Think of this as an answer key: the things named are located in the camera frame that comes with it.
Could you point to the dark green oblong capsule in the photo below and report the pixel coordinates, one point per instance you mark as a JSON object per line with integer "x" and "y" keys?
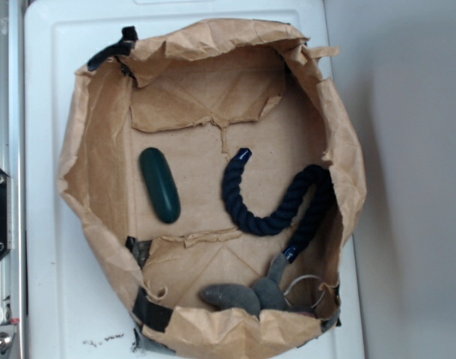
{"x": 160, "y": 185}

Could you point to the black tape strip top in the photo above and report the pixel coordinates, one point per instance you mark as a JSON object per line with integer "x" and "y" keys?
{"x": 122, "y": 48}

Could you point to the aluminum frame rail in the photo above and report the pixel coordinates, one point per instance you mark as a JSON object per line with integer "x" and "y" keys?
{"x": 13, "y": 316}

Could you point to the gray plush animal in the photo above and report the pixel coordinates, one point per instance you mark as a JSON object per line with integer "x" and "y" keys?
{"x": 264, "y": 294}

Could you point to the black tape patch bottom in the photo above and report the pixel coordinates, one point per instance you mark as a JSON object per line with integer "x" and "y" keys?
{"x": 150, "y": 314}

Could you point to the white plastic tray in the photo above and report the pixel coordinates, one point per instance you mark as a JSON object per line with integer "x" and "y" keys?
{"x": 73, "y": 311}

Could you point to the brown paper bag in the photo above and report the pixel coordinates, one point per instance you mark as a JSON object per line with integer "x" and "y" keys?
{"x": 199, "y": 95}

